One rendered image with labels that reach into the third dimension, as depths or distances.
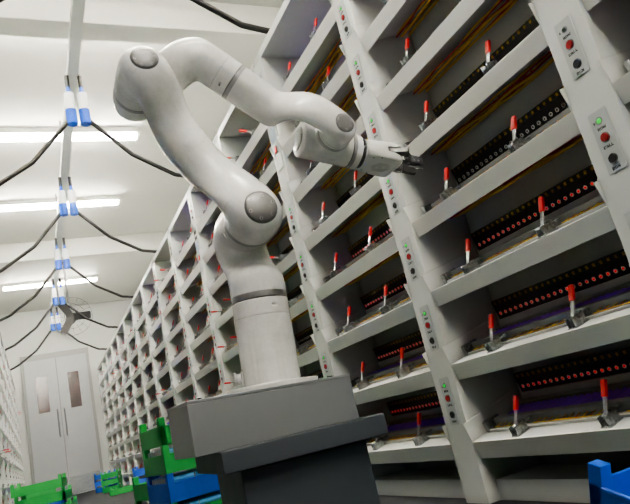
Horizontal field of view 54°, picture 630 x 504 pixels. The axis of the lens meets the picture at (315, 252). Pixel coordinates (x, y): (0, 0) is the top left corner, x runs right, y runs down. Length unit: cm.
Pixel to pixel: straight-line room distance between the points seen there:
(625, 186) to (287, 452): 77
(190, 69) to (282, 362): 69
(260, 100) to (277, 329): 54
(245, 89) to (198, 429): 77
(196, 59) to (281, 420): 81
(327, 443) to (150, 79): 80
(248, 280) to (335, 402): 31
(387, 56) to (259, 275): 96
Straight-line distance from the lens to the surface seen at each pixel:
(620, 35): 139
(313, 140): 147
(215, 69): 148
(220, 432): 114
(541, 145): 139
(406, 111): 193
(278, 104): 146
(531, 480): 163
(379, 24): 191
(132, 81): 136
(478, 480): 172
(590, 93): 131
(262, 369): 126
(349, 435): 119
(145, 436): 205
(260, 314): 127
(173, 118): 138
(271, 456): 114
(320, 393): 120
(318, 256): 239
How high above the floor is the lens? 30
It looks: 15 degrees up
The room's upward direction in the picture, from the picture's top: 13 degrees counter-clockwise
